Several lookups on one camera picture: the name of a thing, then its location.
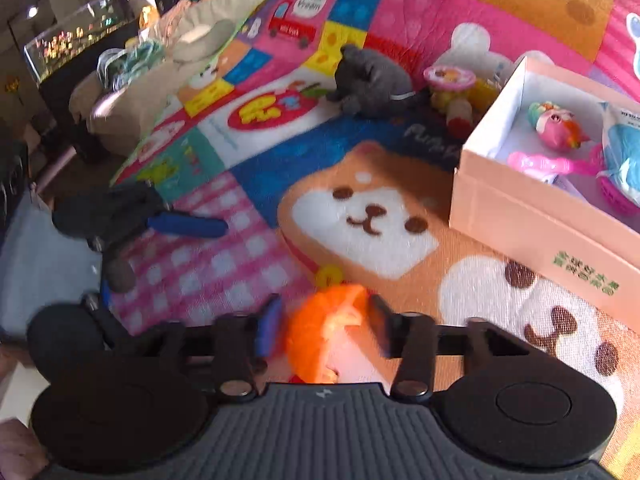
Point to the glass fish tank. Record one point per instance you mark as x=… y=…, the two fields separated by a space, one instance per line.
x=75 y=35

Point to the orange toy fruit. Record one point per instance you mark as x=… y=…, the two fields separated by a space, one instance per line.
x=320 y=332

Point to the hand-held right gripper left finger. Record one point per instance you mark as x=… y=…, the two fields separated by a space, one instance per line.
x=270 y=330

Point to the pink round toy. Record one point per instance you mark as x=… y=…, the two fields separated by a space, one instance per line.
x=447 y=82

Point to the dark grey plush toy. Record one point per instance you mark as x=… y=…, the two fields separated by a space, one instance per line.
x=372 y=82

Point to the small white bottle red cap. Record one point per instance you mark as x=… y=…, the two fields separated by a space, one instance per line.
x=459 y=117

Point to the small yellow toy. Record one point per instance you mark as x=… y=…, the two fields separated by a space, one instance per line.
x=148 y=16

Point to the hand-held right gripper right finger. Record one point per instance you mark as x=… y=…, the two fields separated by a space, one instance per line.
x=381 y=327

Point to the pink and teal toy figure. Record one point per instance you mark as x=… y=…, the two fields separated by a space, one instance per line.
x=555 y=125

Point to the colourful cartoon play mat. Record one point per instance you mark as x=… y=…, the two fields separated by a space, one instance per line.
x=380 y=220

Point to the teal cloth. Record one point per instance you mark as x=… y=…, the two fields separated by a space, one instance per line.
x=132 y=62

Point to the pink cardboard box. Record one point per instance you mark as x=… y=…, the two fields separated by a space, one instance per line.
x=535 y=220

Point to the blue tissue packet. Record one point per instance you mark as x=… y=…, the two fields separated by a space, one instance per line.
x=622 y=155

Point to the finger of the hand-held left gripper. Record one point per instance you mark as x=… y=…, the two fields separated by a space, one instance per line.
x=185 y=224
x=119 y=275

